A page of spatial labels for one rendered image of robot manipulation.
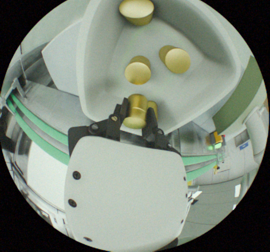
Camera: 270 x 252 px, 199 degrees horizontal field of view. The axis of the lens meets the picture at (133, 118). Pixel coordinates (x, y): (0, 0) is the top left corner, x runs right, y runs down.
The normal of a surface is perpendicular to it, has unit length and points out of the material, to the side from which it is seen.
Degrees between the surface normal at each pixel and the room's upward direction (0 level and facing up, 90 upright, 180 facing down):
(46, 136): 90
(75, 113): 90
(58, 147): 90
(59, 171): 90
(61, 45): 0
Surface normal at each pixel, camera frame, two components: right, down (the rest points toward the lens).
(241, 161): -0.91, -0.32
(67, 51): -0.13, 0.82
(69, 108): 0.39, -0.47
